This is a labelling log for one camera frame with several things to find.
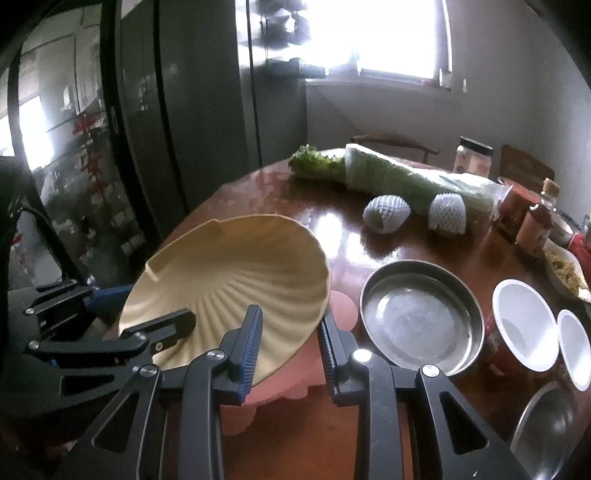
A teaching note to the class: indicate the glass jar with black lid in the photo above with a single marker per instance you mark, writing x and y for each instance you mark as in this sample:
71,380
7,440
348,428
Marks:
471,159

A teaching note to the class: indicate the glass door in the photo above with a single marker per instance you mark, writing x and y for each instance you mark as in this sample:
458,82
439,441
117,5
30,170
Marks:
69,161

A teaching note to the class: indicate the grey refrigerator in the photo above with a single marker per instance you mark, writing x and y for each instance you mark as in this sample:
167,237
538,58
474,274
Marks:
207,115

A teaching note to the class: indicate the wooden chair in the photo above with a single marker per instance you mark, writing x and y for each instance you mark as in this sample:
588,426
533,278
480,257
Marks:
526,161
392,137

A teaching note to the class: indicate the foam-netted fruit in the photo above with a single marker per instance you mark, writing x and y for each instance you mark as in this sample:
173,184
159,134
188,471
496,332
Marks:
445,212
385,210

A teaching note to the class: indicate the green lettuce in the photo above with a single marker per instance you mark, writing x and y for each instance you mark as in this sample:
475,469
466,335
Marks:
314,164

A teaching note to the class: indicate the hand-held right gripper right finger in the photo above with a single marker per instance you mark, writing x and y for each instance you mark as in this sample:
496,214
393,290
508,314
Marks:
327,355

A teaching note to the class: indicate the small white bowl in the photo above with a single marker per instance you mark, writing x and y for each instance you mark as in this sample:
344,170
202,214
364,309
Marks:
575,350

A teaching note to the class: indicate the yellow shell-shaped plate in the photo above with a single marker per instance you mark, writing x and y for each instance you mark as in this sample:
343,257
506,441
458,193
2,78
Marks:
231,277

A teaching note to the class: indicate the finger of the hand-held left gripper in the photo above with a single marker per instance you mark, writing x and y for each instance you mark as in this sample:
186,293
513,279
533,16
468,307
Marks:
157,327
108,295

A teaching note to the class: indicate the metal shelf rack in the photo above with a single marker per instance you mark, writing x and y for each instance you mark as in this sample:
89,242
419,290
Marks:
286,69

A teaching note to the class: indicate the napa cabbage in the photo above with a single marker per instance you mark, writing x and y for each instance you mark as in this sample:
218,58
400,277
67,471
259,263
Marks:
392,173

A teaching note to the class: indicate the orange sauce bottle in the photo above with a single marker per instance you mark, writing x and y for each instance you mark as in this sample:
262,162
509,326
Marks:
531,230

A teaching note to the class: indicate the window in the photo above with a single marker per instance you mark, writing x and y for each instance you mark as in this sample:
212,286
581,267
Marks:
392,37

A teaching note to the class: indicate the pink plate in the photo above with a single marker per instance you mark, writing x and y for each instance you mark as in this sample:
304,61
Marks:
277,397

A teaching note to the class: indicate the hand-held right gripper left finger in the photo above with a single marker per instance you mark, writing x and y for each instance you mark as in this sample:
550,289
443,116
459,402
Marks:
251,350

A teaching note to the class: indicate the large white bowl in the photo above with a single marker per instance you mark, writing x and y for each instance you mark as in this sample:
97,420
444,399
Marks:
526,323

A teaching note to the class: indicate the white dish of food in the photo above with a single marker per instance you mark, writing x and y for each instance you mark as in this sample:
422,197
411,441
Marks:
565,272

